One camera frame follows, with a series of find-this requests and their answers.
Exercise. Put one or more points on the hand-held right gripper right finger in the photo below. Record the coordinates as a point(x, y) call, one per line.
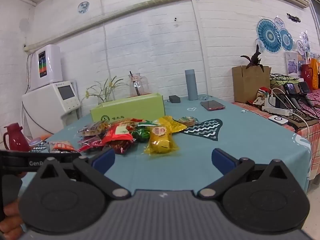
point(222, 159)

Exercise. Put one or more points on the small black box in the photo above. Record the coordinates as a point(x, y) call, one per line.
point(174, 99)

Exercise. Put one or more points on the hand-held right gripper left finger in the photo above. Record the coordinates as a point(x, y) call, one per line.
point(103, 159)

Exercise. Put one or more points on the teal printed tablecloth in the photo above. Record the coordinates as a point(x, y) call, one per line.
point(225, 145)

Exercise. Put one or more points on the large blue paper fan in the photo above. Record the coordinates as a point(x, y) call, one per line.
point(268, 36)

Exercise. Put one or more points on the small round wall plate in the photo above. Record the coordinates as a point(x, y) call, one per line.
point(83, 7)

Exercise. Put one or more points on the stuffed toy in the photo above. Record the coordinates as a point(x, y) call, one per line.
point(261, 96)

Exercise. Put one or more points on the dark purple plant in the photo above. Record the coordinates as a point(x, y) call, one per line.
point(255, 60)

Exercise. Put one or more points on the smartphone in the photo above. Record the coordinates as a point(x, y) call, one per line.
point(212, 105)

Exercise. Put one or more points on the clear glass jug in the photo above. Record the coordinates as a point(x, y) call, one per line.
point(142, 82)

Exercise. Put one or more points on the grey cylindrical bottle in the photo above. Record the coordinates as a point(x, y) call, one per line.
point(192, 85)

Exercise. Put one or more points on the green plant in glass vase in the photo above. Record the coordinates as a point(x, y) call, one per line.
point(107, 92)

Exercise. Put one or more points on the white power strip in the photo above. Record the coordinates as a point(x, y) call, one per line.
point(275, 109)

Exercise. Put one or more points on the white round charging pad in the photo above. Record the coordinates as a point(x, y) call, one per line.
point(278, 120)

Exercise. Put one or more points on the yellow snack packet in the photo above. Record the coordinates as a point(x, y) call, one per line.
point(160, 140)

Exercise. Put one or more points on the black wall hook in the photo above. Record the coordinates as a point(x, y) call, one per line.
point(293, 18)

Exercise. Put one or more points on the brown cardboard box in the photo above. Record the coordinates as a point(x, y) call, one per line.
point(247, 87)

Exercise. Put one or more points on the person's left hand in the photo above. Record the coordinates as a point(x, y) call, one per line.
point(10, 225)

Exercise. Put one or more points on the green cardboard box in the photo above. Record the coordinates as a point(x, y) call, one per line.
point(130, 108)

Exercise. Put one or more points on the white water dispenser with screen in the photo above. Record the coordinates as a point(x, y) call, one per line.
point(45, 107)

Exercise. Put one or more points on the orange jug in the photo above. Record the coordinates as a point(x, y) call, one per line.
point(315, 75)

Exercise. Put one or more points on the black straw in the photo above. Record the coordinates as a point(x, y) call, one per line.
point(133, 82)

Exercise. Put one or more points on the red kettle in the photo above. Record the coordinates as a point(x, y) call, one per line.
point(15, 137)

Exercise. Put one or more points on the white wall water purifier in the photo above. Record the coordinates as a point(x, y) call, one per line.
point(50, 65)

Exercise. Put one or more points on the small red white snack bag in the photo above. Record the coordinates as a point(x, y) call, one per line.
point(61, 146)

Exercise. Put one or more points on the red thermos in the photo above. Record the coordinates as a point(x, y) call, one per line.
point(306, 76)

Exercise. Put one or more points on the framed picture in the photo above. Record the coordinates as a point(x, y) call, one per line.
point(291, 63)

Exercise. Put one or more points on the pile of assorted snack packets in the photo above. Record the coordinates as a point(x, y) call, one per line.
point(117, 135)

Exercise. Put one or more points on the black handheld camera device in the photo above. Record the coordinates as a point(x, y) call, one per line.
point(303, 87)
point(290, 88)

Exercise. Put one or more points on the small blue paper fan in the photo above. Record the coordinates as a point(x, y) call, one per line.
point(286, 40)

